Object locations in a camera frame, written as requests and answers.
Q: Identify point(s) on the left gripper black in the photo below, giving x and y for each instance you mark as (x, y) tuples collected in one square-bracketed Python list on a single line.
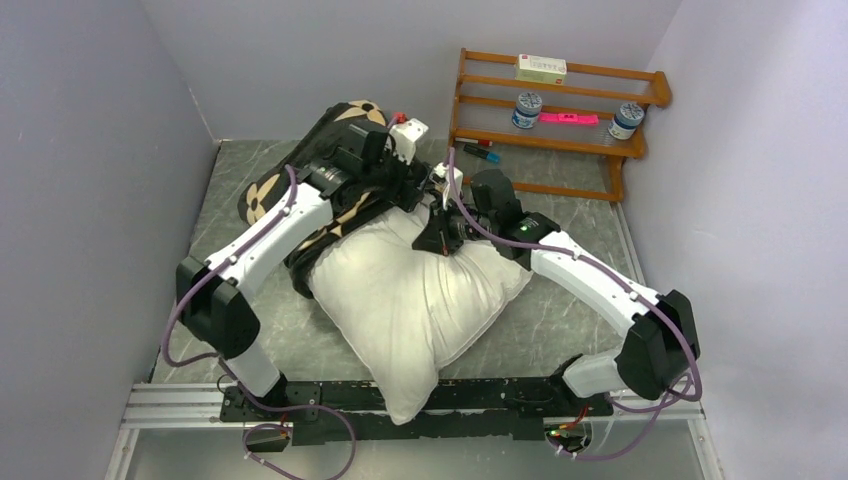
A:
[(401, 193)]

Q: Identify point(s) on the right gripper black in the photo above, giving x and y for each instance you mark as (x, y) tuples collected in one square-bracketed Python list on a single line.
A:
[(436, 237)]

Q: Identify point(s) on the black pillowcase with beige flowers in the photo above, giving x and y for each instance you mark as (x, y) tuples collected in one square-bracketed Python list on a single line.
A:
[(313, 162)]

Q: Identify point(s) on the white pillow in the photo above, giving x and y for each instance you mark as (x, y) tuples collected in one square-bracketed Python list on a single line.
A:
[(407, 314)]

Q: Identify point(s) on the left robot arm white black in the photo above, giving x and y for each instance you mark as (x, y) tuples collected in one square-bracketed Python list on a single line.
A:
[(215, 294)]

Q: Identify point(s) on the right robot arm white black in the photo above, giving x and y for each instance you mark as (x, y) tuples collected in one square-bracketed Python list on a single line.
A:
[(659, 337)]

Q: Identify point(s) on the black blue marker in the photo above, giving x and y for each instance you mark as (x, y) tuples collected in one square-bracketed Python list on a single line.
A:
[(481, 153)]

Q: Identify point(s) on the left blue white jar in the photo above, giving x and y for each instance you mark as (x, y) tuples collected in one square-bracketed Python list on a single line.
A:
[(527, 109)]

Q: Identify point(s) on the blue white jar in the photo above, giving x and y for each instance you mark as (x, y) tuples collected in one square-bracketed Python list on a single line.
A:
[(625, 121), (527, 109)]

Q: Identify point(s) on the pink highlighter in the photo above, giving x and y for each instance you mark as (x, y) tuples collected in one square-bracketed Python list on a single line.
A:
[(568, 119)]

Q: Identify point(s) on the white green box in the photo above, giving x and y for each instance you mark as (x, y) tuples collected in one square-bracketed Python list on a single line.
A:
[(539, 69)]

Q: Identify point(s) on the wooden shelf rack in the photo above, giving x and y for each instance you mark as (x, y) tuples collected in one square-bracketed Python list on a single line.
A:
[(486, 92)]

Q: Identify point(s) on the right blue white jar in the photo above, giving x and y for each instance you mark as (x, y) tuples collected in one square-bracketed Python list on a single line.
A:
[(625, 121)]

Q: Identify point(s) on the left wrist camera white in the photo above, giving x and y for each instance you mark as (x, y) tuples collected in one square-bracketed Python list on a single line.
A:
[(404, 138)]

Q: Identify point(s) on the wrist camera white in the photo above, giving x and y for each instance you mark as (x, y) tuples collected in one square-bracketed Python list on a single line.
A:
[(404, 138), (440, 181)]

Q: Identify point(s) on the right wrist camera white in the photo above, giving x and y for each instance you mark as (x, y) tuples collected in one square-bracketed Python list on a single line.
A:
[(440, 181)]

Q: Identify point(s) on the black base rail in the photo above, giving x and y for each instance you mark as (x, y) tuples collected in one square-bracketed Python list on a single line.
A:
[(521, 408)]

